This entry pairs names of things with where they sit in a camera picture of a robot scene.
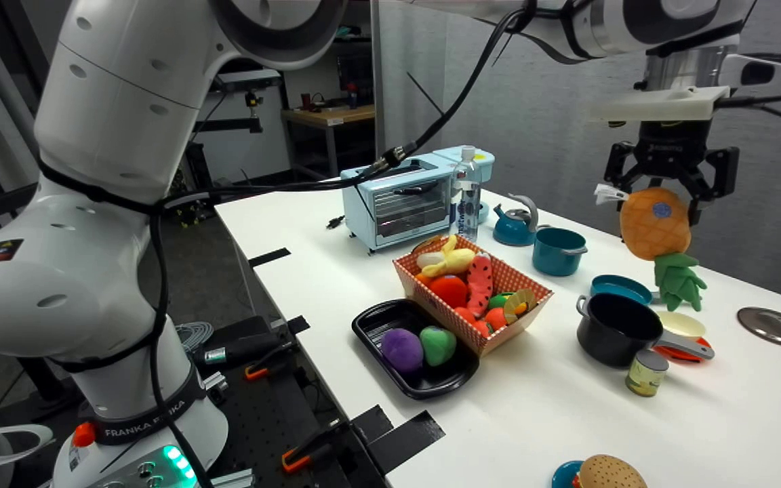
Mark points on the yellow plush pepper toy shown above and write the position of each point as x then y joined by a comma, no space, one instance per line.
523,302

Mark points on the cream and red toy pan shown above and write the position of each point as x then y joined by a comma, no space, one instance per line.
684,338

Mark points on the teal toy pot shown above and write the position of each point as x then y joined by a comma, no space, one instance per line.
560,254

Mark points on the purple plush toy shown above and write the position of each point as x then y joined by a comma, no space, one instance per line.
403,351

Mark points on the black camera on boom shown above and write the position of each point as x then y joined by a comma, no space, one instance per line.
255,82

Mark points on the black plastic tray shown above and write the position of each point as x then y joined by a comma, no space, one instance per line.
382,317

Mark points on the red plush tomato toy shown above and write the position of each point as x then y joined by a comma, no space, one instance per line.
452,291

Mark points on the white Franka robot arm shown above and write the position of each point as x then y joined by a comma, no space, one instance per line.
47,273

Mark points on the teal toy kettle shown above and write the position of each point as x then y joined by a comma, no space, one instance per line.
513,226

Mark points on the small blue plate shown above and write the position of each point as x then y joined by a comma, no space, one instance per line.
566,475

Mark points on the black toy pot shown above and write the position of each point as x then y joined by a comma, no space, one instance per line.
616,329

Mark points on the plush burger toy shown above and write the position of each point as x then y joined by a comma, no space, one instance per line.
608,473

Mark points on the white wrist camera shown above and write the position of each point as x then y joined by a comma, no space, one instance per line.
752,71

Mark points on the green plush toy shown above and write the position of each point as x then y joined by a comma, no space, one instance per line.
438,346

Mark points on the light blue toaster oven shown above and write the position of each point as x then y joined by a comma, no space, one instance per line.
405,205

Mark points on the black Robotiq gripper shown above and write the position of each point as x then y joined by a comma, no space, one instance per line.
677,154

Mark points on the red plush watermelon slice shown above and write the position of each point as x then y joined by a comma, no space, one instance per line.
482,284

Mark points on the orange checkered basket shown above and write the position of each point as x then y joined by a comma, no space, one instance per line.
462,341

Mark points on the orange plush carrot toy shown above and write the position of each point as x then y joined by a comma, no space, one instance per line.
497,319

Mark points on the yellow plush banana toy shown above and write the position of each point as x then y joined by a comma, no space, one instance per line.
448,262

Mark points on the clear plastic water bottle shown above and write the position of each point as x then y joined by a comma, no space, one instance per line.
471,199

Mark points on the small toy food can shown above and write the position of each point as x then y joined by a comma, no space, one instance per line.
646,372

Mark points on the round orange plush toy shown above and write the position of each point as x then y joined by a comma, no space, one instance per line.
474,319

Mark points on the white bowl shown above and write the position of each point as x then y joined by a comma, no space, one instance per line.
2,448

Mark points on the black tool with green grip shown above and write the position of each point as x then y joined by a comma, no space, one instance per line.
231,348

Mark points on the teal toy frying pan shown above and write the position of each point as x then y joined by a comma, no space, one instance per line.
623,288

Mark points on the round metal lid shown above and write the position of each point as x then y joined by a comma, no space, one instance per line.
776,326

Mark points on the wooden desk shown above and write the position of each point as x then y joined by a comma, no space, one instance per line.
326,116

